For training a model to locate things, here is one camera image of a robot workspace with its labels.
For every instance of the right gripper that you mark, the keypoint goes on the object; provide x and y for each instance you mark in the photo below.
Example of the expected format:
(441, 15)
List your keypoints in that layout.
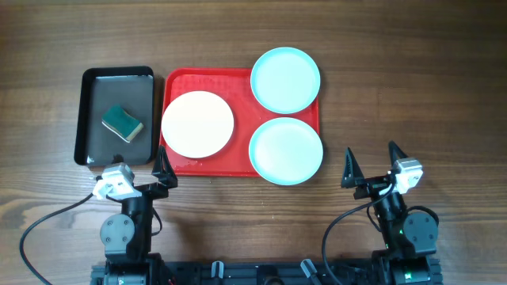
(354, 177)

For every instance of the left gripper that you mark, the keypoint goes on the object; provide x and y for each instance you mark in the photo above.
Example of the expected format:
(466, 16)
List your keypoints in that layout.
(162, 167)

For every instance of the white round plate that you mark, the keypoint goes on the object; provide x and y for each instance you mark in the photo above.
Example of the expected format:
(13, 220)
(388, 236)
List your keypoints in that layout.
(197, 124)

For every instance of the green and yellow sponge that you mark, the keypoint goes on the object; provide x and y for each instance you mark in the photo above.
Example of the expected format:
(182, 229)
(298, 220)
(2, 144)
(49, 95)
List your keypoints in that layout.
(121, 123)

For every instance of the teal round plate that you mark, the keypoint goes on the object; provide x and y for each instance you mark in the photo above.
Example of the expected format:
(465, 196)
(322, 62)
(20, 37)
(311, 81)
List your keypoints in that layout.
(285, 80)
(286, 151)

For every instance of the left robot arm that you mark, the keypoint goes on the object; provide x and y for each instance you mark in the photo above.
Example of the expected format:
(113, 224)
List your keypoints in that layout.
(127, 236)

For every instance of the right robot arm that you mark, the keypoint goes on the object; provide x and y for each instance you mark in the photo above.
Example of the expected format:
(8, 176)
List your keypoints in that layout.
(409, 233)

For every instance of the black rectangular tray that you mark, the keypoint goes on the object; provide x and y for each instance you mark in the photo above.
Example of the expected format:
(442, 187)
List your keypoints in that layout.
(131, 88)

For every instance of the red plastic tray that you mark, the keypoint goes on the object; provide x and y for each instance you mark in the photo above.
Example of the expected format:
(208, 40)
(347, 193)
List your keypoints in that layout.
(233, 85)

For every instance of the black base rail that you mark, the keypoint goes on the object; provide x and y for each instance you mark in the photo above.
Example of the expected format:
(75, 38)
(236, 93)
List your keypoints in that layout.
(354, 271)

